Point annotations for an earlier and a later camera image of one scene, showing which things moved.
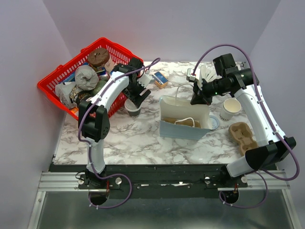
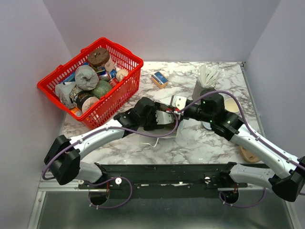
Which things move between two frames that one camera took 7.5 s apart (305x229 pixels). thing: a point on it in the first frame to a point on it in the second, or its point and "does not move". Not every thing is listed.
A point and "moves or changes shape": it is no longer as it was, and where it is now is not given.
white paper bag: [179, 119] moves or changes shape
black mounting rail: [162, 182] does not move
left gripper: [137, 99] to [153, 125]
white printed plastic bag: [66, 92] does not move
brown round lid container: [98, 57] does not move
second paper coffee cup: [231, 106] does not move
